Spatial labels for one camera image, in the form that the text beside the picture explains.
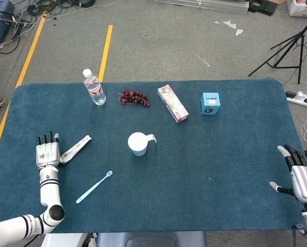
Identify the blue felt table mat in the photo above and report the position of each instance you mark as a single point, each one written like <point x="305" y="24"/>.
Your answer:
<point x="194" y="154"/>

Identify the white power strip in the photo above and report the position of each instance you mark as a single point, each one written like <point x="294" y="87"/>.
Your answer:
<point x="296" y="97"/>

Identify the blue speaker box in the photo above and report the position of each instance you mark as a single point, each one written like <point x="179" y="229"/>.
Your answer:
<point x="209" y="103"/>

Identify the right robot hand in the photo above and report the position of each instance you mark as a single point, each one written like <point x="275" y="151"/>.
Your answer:
<point x="305" y="182"/>

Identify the black tripod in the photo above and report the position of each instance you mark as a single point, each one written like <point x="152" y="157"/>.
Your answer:
<point x="301" y="36"/>

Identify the floral toothpaste tube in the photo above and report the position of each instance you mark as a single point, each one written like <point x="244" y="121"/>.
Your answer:
<point x="76" y="149"/>

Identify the white paper scrap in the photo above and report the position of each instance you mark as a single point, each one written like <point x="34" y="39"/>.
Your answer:
<point x="239" y="32"/>
<point x="230" y="24"/>

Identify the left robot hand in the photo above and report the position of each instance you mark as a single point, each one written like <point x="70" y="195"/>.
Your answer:
<point x="47" y="154"/>

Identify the bunch of red grapes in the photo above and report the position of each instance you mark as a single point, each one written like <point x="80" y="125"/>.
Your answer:
<point x="134" y="97"/>

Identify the light blue toothbrush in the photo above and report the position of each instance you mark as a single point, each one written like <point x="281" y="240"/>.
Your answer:
<point x="94" y="187"/>

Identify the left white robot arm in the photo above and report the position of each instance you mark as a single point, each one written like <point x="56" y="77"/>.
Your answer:
<point x="49" y="190"/>

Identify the white plastic basket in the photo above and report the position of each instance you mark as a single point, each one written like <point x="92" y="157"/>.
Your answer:
<point x="297" y="10"/>

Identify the pink floral long box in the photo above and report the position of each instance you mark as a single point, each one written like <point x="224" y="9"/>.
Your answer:
<point x="172" y="103"/>

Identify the clear water bottle red label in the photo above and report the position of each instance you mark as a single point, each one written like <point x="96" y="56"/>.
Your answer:
<point x="96" y="92"/>

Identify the black flat plates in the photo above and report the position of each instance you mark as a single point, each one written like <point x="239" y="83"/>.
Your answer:
<point x="266" y="7"/>

